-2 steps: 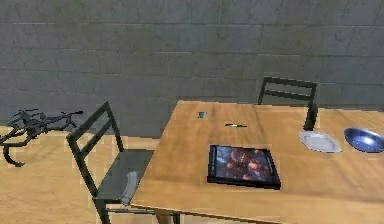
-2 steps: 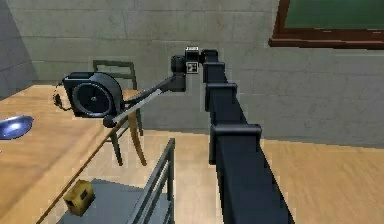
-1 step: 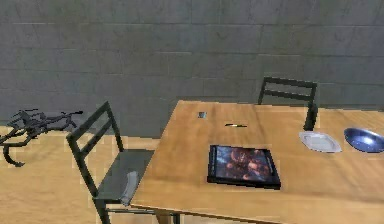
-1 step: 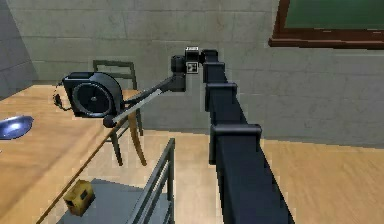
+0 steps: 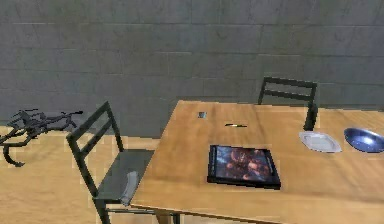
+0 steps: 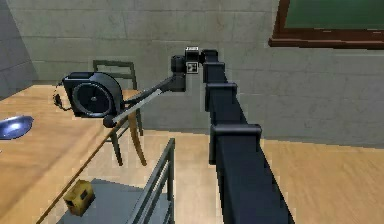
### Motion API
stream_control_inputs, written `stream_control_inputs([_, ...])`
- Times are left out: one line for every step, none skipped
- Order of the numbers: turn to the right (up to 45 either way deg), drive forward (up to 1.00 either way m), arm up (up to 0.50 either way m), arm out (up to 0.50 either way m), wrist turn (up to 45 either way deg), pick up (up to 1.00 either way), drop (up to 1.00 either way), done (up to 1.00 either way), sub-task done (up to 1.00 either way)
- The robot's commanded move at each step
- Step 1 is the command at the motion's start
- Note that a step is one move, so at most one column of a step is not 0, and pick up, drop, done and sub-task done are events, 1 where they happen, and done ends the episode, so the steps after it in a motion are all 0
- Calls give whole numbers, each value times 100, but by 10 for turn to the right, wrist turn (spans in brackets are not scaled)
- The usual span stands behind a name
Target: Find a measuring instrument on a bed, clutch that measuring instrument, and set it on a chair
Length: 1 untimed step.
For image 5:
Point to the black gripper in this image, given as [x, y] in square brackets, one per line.
[31, 122]

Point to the dark grey metal chair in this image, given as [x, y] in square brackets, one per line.
[288, 82]
[123, 173]

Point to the grey flat oblong object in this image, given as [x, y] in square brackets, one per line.
[129, 188]

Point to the small grey square object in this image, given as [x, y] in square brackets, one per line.
[202, 115]

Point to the wooden dining table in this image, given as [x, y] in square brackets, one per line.
[233, 166]

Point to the black pen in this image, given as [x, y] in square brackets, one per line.
[235, 125]

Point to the black framed picture book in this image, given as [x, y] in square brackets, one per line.
[243, 165]

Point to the blue metal bowl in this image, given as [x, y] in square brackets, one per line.
[365, 140]

